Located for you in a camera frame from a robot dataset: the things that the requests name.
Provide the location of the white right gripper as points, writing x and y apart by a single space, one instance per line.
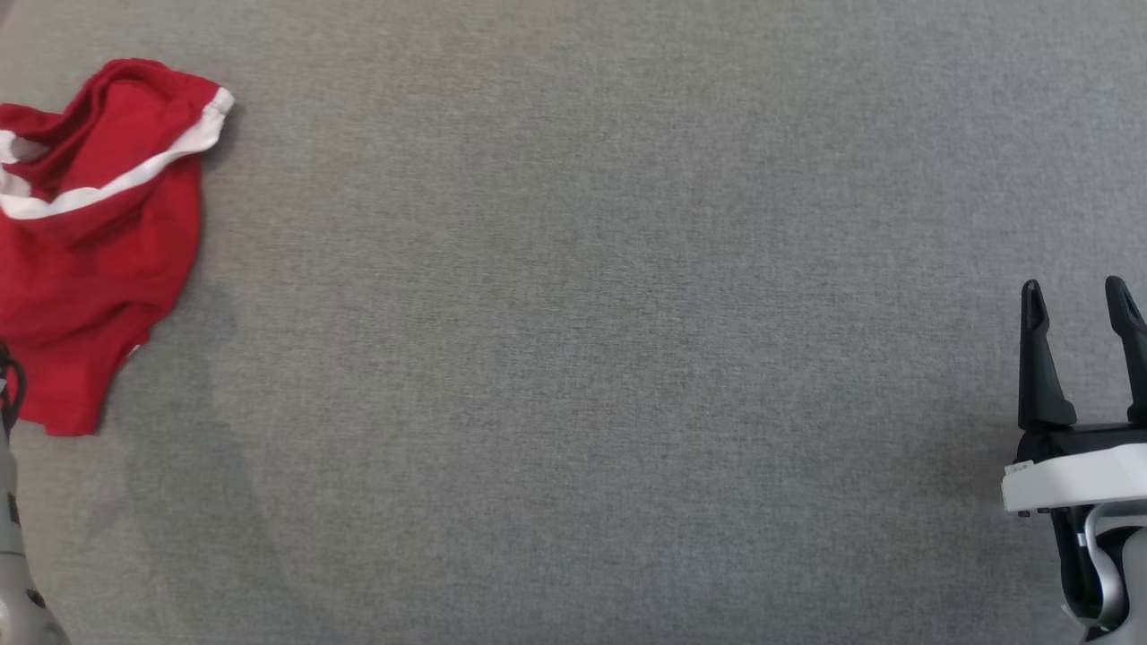
1075 479

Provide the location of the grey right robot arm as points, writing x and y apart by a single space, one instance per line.
1129 582

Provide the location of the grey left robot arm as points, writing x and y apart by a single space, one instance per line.
13 555

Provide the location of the red shorts white stripe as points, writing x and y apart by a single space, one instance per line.
99 233

